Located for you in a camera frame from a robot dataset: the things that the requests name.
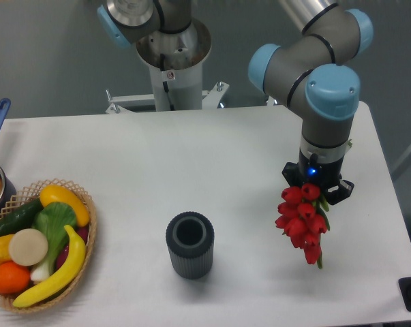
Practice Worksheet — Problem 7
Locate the green bok choy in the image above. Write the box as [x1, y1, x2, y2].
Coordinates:
[31, 202, 77, 283]

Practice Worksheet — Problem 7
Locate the green cucumber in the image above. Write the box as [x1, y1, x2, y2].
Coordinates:
[0, 198, 44, 237]

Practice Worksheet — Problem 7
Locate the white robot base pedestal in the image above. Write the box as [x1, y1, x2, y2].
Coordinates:
[106, 18, 229, 114]

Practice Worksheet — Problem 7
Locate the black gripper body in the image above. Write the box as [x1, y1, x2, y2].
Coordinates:
[282, 151, 354, 205]

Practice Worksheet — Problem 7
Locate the woven wicker basket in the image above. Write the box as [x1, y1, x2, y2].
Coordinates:
[0, 178, 97, 314]

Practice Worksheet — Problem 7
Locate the yellow banana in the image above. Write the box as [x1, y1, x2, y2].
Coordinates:
[12, 225, 86, 309]

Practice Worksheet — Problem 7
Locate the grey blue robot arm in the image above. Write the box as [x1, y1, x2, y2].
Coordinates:
[97, 1, 374, 205]

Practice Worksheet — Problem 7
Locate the orange fruit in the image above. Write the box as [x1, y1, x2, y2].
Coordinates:
[0, 261, 30, 294]

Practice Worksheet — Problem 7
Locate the dark red vegetable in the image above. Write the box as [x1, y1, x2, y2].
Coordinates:
[55, 226, 89, 270]

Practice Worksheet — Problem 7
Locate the beige round disc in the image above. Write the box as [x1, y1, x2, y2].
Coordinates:
[8, 228, 48, 266]

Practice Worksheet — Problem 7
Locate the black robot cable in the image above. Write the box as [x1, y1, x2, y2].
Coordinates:
[159, 53, 175, 111]

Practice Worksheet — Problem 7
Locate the red tulip bouquet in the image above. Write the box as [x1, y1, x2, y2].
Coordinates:
[275, 183, 330, 269]

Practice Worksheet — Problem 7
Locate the dark grey ribbed vase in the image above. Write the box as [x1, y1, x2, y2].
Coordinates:
[165, 211, 215, 279]

